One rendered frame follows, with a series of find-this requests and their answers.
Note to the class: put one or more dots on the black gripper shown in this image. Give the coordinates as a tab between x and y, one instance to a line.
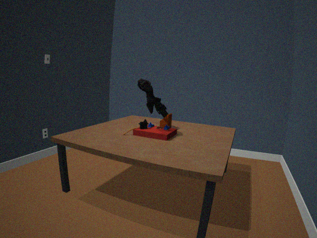
150	101

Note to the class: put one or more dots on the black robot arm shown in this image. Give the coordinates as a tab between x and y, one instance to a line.
145	86

